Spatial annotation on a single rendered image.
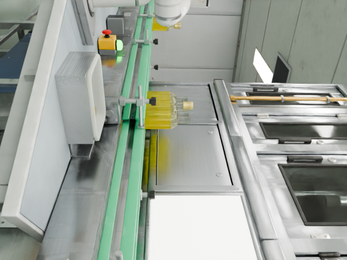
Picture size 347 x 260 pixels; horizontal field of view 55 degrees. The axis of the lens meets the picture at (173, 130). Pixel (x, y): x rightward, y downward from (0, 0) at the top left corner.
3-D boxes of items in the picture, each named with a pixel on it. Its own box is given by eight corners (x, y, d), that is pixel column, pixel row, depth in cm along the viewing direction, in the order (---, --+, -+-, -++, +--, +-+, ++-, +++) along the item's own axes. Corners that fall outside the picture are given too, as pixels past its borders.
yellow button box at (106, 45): (98, 55, 145) (115, 55, 145) (96, 38, 140) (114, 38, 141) (100, 49, 150) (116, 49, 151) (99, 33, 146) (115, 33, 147)
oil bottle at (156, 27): (140, 30, 233) (180, 31, 234) (140, 22, 229) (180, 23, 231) (141, 28, 237) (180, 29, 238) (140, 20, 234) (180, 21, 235)
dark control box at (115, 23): (107, 34, 167) (123, 35, 168) (105, 18, 163) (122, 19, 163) (109, 30, 174) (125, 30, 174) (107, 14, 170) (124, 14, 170)
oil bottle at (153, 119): (123, 129, 130) (177, 130, 131) (122, 117, 127) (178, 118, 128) (124, 121, 135) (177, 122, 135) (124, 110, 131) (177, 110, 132)
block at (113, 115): (100, 125, 116) (120, 125, 117) (97, 101, 111) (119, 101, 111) (101, 119, 119) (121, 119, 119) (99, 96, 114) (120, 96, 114)
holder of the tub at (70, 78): (69, 158, 101) (95, 158, 101) (54, 75, 85) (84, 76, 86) (81, 127, 115) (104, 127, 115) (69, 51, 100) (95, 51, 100)
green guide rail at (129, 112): (122, 119, 121) (144, 120, 121) (122, 117, 120) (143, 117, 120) (143, 3, 265) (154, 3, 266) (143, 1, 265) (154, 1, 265)
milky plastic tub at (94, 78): (68, 144, 98) (98, 145, 98) (56, 75, 85) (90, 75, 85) (80, 114, 112) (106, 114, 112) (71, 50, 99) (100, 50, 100)
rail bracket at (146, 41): (130, 45, 161) (158, 45, 162) (129, 30, 157) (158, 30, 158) (131, 42, 165) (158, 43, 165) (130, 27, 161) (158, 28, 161)
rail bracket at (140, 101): (121, 129, 118) (156, 129, 118) (117, 86, 108) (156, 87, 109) (122, 125, 120) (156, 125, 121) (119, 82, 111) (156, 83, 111)
